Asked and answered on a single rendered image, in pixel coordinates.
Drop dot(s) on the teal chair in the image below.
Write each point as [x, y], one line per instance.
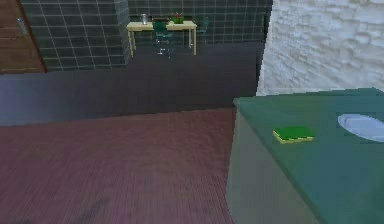
[204, 26]

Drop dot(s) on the green counter cabinet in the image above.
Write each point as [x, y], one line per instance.
[333, 180]

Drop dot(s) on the red green plant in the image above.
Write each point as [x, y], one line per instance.
[177, 18]

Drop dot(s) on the clear glass jar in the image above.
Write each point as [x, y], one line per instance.
[144, 19]

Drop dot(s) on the brown wooden door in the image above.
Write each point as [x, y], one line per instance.
[15, 43]

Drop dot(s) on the green chair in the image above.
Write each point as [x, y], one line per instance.
[162, 33]

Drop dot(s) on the green yellow sponge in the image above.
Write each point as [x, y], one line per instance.
[293, 134]

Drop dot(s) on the pale blue sink basin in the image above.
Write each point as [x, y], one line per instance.
[363, 127]

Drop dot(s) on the pale wooden table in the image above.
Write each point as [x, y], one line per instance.
[146, 26]

